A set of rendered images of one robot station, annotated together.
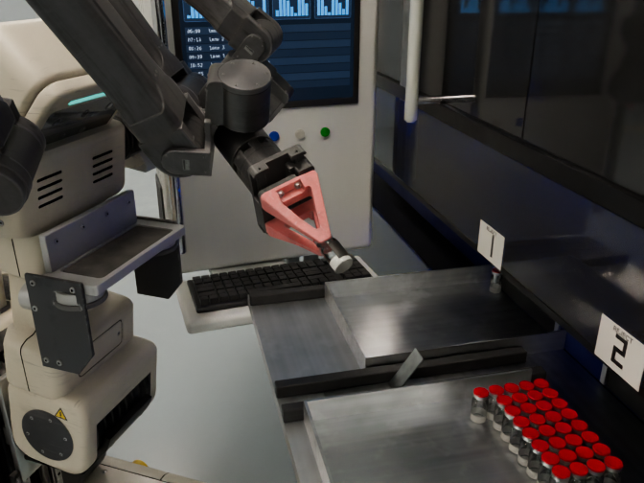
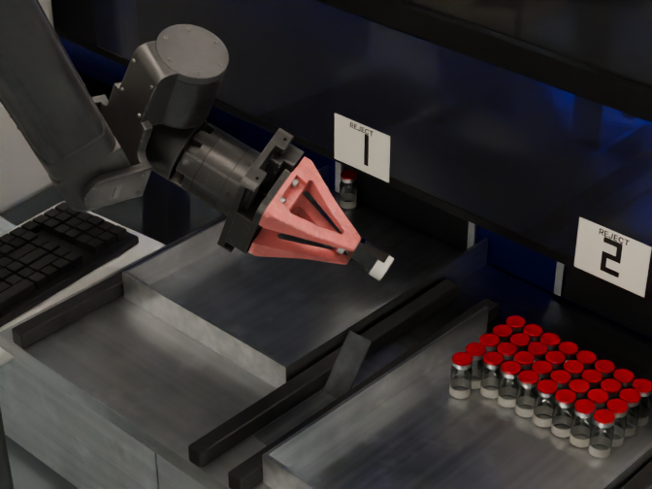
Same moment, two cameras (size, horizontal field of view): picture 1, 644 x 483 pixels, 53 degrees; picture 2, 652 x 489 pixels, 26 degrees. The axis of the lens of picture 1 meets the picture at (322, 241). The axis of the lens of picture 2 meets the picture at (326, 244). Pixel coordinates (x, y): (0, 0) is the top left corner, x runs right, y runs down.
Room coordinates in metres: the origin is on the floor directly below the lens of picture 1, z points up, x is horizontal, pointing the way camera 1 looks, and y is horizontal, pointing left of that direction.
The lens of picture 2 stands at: (-0.17, 0.54, 1.80)
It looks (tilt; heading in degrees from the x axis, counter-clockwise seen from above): 32 degrees down; 327
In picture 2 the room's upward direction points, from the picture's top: straight up
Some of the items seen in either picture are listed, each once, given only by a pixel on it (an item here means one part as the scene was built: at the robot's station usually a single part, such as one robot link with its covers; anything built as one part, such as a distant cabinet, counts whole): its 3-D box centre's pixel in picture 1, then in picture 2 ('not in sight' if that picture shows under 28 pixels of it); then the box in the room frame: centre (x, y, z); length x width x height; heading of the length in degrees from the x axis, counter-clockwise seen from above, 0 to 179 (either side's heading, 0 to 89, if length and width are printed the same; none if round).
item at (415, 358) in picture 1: (373, 376); (313, 388); (0.78, -0.07, 0.91); 0.14 x 0.03 x 0.06; 103
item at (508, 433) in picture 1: (523, 441); (536, 399); (0.64, -0.25, 0.91); 0.18 x 0.02 x 0.05; 13
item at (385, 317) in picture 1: (436, 312); (309, 267); (0.98, -0.20, 0.90); 0.34 x 0.26 x 0.04; 103
